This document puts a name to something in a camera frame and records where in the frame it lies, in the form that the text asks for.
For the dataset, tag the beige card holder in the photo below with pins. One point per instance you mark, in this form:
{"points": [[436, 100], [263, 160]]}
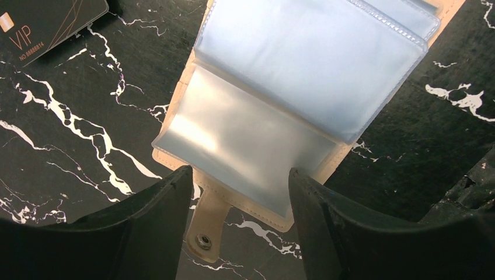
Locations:
{"points": [[275, 85]]}

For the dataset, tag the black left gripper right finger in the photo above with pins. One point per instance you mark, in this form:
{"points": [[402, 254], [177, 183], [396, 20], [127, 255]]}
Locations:
{"points": [[342, 239]]}

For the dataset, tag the black VIP card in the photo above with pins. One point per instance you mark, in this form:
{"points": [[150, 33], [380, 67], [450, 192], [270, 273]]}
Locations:
{"points": [[29, 29]]}

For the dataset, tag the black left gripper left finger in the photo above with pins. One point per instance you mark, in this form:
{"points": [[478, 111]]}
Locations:
{"points": [[138, 238]]}

